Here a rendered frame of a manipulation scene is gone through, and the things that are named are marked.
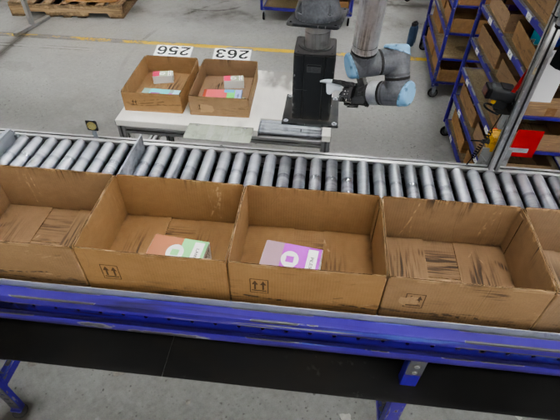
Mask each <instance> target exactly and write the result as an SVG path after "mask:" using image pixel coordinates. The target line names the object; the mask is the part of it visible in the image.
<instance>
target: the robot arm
mask: <svg viewBox="0 0 560 420"><path fill-rule="evenodd" d="M387 2H388V0H359V6H358V11H357V21H356V27H355V32H354V38H353V43H352V48H351V52H348V53H346V54H345V56H344V67H345V71H346V74H347V76H348V77H349V78H351V79H355V78H356V79H357V83H355V82H347V81H343V80H337V79H323V80H320V83H326V84H327V94H329V95H330V94H332V93H333V92H334V91H341V90H342V91H341V92H340V93H339V99H338V101H339V102H343V105H345V106H347V108H358V105H362V106H364V107H369V105H379V106H380V105H382V106H398V107H406V106H408V105H410V104H411V102H412V101H413V99H414V96H415V92H416V88H415V83H414V82H413V81H410V55H411V53H410V46H409V45H408V44H406V43H389V44H385V45H384V48H380V49H378V43H379V38H380V34H381V30H382V26H383V19H384V14H385V11H386V6H387ZM341 16H342V8H341V5H340V2H339V0H298V3H297V6H296V10H295V17H296V19H297V20H299V21H301V22H304V23H311V24H324V23H332V22H335V21H337V20H338V19H340V18H341ZM379 75H384V77H385V80H384V81H371V82H370V83H368V82H367V79H366V78H367V77H373V76H379ZM342 86H343V89H342ZM341 100H342V101H341ZM350 106H354V107H350Z"/></svg>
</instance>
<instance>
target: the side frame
mask: <svg viewBox="0 0 560 420"><path fill-rule="evenodd" d="M11 303H13V304H11ZM33 305H35V307H34V306H33ZM55 307H56V308H55ZM77 309H79V310H80V311H78V310H77ZM100 312H102V313H100ZM122 314H125V316H123V315H122ZM144 316H146V317H144ZM0 318H9V319H17V320H25V321H34V322H42V323H57V324H65V325H73V326H81V327H90V328H105V329H113V330H121V331H129V332H137V333H153V334H161V335H169V336H177V337H185V338H201V339H209V340H217V341H225V342H233V343H248V344H257V345H265V346H273V347H281V348H296V349H305V350H313V351H321V352H329V353H344V354H352V355H361V356H369V357H377V358H392V359H400V360H408V361H417V362H425V363H440V364H448V365H456V366H464V367H473V368H488V369H496V370H504V371H512V372H520V373H536V374H544V375H552V376H560V360H557V359H558V358H560V340H553V339H545V338H536V337H520V336H512V335H503V334H495V333H486V332H470V331H461V330H452V329H444V328H435V327H419V326H411V325H402V324H394V323H385V322H369V321H361V320H352V319H344V318H335V317H319V316H310V315H302V314H293V313H285V312H269V311H260V310H252V309H243V308H235V307H219V306H209V305H201V304H192V303H184V302H168V301H159V300H151V299H142V298H134V297H118V296H109V295H101V294H92V293H83V292H67V291H58V290H50V289H41V288H33V287H17V286H8V285H0ZM167 318H170V319H171V320H167ZM190 321H194V322H190ZM214 323H216V324H217V325H214ZM237 326H241V327H237ZM261 328H264V329H263V330H262V329H261ZM284 330H285V331H288V332H284ZM308 333H311V334H308ZM333 336H336V337H333ZM357 338H360V339H357ZM381 340H383V341H385V342H381ZM405 343H409V344H405ZM431 345H432V346H434V347H430V346H431ZM455 348H459V349H455ZM481 351H484V352H481ZM506 353H510V354H508V355H507V354H506ZM532 356H535V357H532Z"/></svg>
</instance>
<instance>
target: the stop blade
mask: <svg viewBox="0 0 560 420"><path fill-rule="evenodd" d="M145 151H146V150H145V147H144V143H143V136H142V134H140V136H139V138H138V139H137V141H136V142H135V144H134V146H133V148H132V150H131V152H130V153H129V154H128V156H127V158H126V160H125V162H124V164H123V165H122V167H121V169H120V170H119V172H118V174H125V175H133V173H134V171H135V170H136V168H137V166H138V164H139V162H140V160H141V159H142V157H143V154H144V153H145Z"/></svg>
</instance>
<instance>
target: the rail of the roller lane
mask: <svg viewBox="0 0 560 420"><path fill-rule="evenodd" d="M11 130H12V131H14V132H15V133H19V136H21V135H25V136H27V137H28V138H29V139H30V141H31V140H32V139H33V138H34V137H36V136H38V137H40V138H42V139H43V140H44V142H45V141H46V140H47V139H48V138H55V139H57V141H58V143H60V142H61V140H62V139H64V138H67V139H69V140H70V141H71V142H72V145H73V144H74V143H75V142H76V141H77V140H78V139H81V140H83V141H84V142H85V143H86V144H87V146H88V144H89V143H90V142H91V141H97V142H99V143H100V144H101V148H102V146H103V144H104V143H105V142H111V143H113V144H114V145H115V150H116V148H117V147H118V144H119V143H126V144H127V145H128V146H129V148H130V150H129V152H130V151H131V149H132V147H133V145H134V144H135V142H136V141H137V140H138V139H137V138H130V137H109V136H98V138H94V136H93V135H87V134H71V133H64V132H43V131H32V130H20V129H11ZM143 143H144V147H145V150H146V149H147V148H148V146H149V145H154V146H156V147H157V148H158V154H157V156H156V159H157V158H158V155H159V153H160V152H161V150H162V148H163V147H165V146H169V147H170V148H171V149H172V150H173V154H172V156H171V158H170V160H173V156H174V154H175V152H176V151H177V149H178V148H186V149H187V157H186V159H185V161H187V160H188V157H189V155H190V153H191V151H192V150H193V149H194V148H198V149H200V150H201V151H202V157H201V160H200V163H202V162H203V159H204V156H205V153H206V151H207V150H209V149H212V150H214V151H216V153H217V158H216V161H215V163H218V160H219V158H220V155H221V152H222V151H229V152H230V153H231V154H232V159H231V162H230V164H231V165H233V161H234V158H235V156H236V153H238V152H243V153H246V155H247V160H246V163H245V166H248V164H249V160H250V157H251V155H252V154H253V153H259V154H260V155H261V156H262V161H261V165H260V167H263V166H264V162H265V157H266V156H267V155H268V154H273V155H275V156H276V158H277V163H276V167H275V168H279V164H280V159H281V157H282V156H284V155H288V156H290V157H291V159H292V166H291V169H294V168H295V162H296V158H298V157H305V158H306V159H307V171H310V165H311V160H312V159H313V158H320V159H321V160H322V172H326V161H327V160H328V159H331V158H333V159H335V160H337V173H341V164H342V162H343V161H344V160H350V161H352V163H353V174H357V164H358V163H359V162H361V161H365V162H367V163H368V169H369V176H372V175H373V170H372V166H373V164H374V163H382V164H383V165H384V172H385V177H388V166H389V165H390V164H392V163H396V164H397V165H398V166H399V167H400V173H401V178H404V175H403V168H404V167H405V166H406V165H409V164H410V165H413V166H414V167H415V169H416V174H417V179H420V177H419V168H420V167H422V166H429V167H430V168H431V171H432V178H433V181H436V178H435V174H434V172H435V170H436V169H437V168H440V167H443V168H446V169H447V174H448V177H449V181H450V182H451V181H452V179H451V175H450V172H451V171H452V170H453V169H454V168H460V169H462V172H463V175H464V177H465V181H466V183H468V180H467V177H466V174H467V172H468V171H469V170H472V169H475V170H477V171H478V172H479V175H480V178H481V180H482V184H484V182H483V178H482V175H483V173H485V172H486V171H493V172H494V173H495V176H496V178H497V182H498V184H499V186H501V185H500V182H499V181H498V175H499V174H500V173H503V172H508V173H510V174H511V176H512V180H513V181H514V177H515V176H516V175H517V174H519V173H525V174H526V175H527V177H528V180H529V182H530V178H531V177H532V176H534V175H536V174H540V175H542V176H543V178H544V180H545V182H546V183H547V179H548V178H549V177H551V176H558V177H559V178H560V170H551V169H540V168H529V167H507V166H500V168H499V170H498V171H495V170H494V169H493V170H488V166H487V165H485V164H474V163H469V164H468V165H467V164H466V163H462V162H441V161H429V160H418V159H407V158H396V157H374V156H363V155H352V154H341V153H330V152H308V151H297V150H286V149H275V148H263V147H242V146H231V145H219V144H208V143H197V142H170V141H164V140H153V139H143ZM115 150H114V151H115ZM129 152H128V153H127V155H128V154H129ZM530 183H531V182H530ZM514 184H515V186H517V185H516V183H515V182H514Z"/></svg>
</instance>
